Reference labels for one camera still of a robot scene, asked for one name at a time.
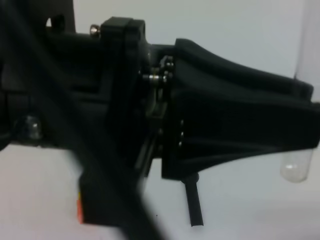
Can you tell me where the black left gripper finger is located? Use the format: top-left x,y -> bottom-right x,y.
161,39 -> 320,180

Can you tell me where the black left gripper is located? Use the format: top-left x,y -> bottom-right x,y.
42,16 -> 176,226

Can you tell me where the clear glass test tube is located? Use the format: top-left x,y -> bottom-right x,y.
279,0 -> 315,183

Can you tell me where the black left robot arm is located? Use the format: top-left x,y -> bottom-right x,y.
0,0 -> 320,240

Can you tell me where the black scoop tool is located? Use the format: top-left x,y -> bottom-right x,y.
181,173 -> 204,227

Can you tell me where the orange foam cube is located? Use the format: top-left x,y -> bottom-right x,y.
76,199 -> 84,224

